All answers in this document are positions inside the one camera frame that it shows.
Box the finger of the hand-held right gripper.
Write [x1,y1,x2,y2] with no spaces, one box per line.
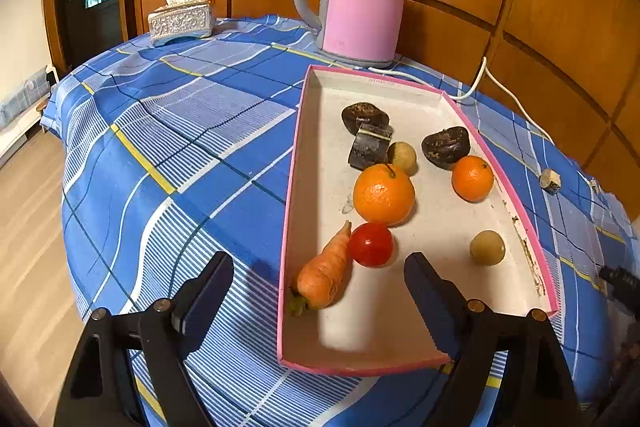
[599,264,640,303]

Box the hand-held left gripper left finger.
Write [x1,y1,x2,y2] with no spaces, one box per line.
[52,251,235,427]

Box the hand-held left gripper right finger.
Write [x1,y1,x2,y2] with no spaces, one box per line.
[404,252,581,427]

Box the pink shallow tray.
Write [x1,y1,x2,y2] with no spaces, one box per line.
[276,64,561,377]

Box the red cherry tomato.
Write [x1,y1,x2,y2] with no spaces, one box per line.
[348,222,394,268]

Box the tan longan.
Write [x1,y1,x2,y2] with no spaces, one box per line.
[469,230,506,266]

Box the carrot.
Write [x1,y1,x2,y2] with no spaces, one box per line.
[288,220,352,318]

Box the large orange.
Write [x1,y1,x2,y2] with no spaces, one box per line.
[352,163,416,228]

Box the small orange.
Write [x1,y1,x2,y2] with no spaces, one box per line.
[451,155,495,202]

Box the green-yellow round fruit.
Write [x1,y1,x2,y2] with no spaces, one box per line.
[387,142,418,176]

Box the elongated dark purple fruit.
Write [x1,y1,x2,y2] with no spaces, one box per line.
[421,126,471,168]

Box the blue plaid tablecloth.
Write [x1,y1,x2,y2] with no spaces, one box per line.
[40,14,640,427]

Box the grey kettle base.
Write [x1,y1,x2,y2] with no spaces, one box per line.
[316,47,397,69]

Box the white wooden bench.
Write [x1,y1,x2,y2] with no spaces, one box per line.
[0,64,60,168]

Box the silver embossed tissue box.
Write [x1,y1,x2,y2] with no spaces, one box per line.
[147,0,217,48]

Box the white power cable with plug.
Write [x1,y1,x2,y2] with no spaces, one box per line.
[370,56,601,192]

